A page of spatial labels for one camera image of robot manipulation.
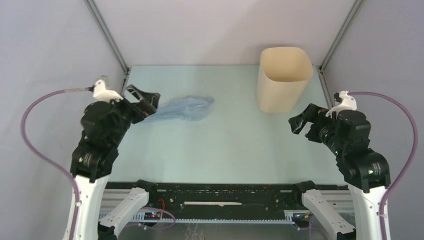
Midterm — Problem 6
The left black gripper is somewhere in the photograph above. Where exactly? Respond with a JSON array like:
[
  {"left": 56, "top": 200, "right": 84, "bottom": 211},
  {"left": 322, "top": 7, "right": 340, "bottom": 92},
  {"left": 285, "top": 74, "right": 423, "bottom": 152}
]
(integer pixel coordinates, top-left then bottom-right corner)
[{"left": 109, "top": 82, "right": 161, "bottom": 144}]

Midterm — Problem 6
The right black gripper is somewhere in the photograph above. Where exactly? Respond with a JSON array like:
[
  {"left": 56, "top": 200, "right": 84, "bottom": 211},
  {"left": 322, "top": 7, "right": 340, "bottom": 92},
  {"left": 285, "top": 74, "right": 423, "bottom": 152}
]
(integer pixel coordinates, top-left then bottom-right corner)
[{"left": 288, "top": 101, "right": 344, "bottom": 154}]

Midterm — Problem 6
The beige plastic trash bin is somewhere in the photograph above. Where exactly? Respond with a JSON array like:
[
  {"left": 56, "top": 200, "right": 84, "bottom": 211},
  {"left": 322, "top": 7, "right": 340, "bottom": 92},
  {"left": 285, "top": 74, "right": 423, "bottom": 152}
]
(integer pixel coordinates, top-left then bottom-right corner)
[{"left": 256, "top": 46, "right": 314, "bottom": 114}]

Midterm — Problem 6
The translucent blue trash bag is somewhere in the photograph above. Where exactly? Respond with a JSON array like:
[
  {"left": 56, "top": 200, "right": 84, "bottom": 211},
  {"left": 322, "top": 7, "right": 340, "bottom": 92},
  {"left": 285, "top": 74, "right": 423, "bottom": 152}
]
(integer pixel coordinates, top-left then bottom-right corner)
[{"left": 144, "top": 96, "right": 215, "bottom": 122}]

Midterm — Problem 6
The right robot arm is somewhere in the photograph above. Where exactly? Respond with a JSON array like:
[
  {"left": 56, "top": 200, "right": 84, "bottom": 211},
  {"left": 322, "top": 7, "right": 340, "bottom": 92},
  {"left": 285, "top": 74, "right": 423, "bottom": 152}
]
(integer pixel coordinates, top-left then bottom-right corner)
[{"left": 288, "top": 103, "right": 391, "bottom": 240}]

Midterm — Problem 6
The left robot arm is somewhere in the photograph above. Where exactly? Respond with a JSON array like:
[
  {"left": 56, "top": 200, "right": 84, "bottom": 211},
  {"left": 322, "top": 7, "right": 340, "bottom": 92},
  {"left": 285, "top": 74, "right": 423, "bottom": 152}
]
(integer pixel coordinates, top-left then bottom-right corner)
[{"left": 63, "top": 80, "right": 161, "bottom": 240}]

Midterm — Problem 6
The small circuit board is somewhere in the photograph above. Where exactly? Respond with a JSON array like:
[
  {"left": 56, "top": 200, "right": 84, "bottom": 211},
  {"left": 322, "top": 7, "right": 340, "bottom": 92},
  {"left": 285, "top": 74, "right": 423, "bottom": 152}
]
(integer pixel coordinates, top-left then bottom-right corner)
[{"left": 143, "top": 211, "right": 162, "bottom": 221}]

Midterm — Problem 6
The left aluminium frame post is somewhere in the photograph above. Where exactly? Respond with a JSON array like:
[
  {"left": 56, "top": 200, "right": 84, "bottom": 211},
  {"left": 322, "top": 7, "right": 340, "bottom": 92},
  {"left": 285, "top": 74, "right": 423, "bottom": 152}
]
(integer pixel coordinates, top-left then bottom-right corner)
[{"left": 84, "top": 0, "right": 130, "bottom": 75}]

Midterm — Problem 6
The aluminium frame post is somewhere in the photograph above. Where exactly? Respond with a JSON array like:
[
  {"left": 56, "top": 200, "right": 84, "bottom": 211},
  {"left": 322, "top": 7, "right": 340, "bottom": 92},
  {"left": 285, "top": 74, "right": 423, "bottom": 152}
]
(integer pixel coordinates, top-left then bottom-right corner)
[
  {"left": 84, "top": 0, "right": 130, "bottom": 75},
  {"left": 318, "top": 0, "right": 365, "bottom": 72}
]

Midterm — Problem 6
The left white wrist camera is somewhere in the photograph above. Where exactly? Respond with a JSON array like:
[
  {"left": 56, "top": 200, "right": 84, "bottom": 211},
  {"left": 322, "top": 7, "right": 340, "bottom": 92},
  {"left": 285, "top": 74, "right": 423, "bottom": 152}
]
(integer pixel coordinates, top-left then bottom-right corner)
[{"left": 92, "top": 75, "right": 124, "bottom": 103}]

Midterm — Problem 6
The right aluminium frame post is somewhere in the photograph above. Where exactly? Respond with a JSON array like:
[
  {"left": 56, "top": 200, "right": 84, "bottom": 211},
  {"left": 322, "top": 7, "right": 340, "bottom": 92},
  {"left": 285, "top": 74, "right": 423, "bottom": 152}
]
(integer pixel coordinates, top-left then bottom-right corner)
[{"left": 318, "top": 0, "right": 365, "bottom": 72}]

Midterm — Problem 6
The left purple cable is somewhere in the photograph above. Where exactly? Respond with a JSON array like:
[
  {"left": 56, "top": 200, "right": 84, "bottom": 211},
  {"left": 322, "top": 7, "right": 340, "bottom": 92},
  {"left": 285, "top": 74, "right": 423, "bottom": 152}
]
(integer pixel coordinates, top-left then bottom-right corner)
[{"left": 20, "top": 86, "right": 94, "bottom": 240}]

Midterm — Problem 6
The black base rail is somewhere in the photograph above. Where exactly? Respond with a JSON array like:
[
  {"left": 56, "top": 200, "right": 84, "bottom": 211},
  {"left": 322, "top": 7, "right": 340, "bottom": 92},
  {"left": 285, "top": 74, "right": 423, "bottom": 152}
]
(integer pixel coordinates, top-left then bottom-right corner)
[{"left": 100, "top": 180, "right": 353, "bottom": 220}]

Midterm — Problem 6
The white cable duct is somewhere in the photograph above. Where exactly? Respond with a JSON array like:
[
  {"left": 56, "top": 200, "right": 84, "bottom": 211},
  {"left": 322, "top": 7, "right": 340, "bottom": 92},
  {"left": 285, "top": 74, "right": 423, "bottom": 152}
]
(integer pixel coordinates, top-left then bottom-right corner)
[{"left": 128, "top": 211, "right": 295, "bottom": 225}]

